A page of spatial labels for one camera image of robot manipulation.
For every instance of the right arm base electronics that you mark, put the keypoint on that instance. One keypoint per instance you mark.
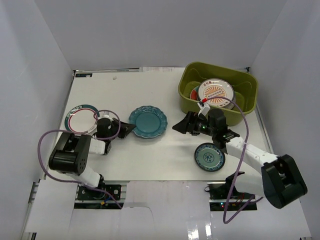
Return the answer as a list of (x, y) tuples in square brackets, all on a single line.
[(218, 193)]

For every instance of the black label sticker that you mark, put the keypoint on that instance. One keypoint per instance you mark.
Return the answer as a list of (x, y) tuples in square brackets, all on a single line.
[(83, 75)]

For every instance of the olive green plastic bin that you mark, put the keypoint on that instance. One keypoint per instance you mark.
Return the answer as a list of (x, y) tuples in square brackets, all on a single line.
[(234, 90)]

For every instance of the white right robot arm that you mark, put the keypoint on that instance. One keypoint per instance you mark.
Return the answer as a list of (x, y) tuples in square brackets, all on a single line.
[(279, 181)]

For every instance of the small blue patterned dish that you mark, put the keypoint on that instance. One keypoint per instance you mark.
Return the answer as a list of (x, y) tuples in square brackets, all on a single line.
[(209, 157)]

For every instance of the white papers at back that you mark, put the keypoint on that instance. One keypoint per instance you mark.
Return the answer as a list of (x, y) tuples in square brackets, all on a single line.
[(161, 69)]

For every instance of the white green rimmed plate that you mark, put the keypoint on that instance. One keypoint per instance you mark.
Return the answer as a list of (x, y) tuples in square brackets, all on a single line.
[(81, 119)]

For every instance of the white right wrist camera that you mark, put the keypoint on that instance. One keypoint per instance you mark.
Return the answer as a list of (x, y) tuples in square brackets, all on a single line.
[(204, 107)]

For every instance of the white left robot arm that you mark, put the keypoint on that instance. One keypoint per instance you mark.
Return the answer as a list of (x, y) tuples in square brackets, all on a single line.
[(70, 154)]

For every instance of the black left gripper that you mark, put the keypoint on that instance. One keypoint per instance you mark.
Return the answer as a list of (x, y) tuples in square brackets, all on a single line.
[(120, 128)]

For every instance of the orange sunburst plate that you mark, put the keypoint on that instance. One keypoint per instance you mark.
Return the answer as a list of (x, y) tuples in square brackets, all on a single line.
[(215, 87)]

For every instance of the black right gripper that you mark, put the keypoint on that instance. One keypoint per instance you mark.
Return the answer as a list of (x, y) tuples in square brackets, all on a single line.
[(184, 126)]

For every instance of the red teal floral plate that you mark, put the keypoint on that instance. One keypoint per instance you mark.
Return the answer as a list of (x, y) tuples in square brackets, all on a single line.
[(194, 94)]

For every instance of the grey deer plate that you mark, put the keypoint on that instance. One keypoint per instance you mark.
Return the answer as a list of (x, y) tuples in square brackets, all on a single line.
[(226, 104)]

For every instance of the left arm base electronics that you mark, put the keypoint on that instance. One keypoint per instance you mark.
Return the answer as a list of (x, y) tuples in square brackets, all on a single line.
[(97, 200)]

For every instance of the teal scalloped plate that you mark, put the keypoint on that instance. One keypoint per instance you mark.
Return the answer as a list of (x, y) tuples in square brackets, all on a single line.
[(150, 122)]

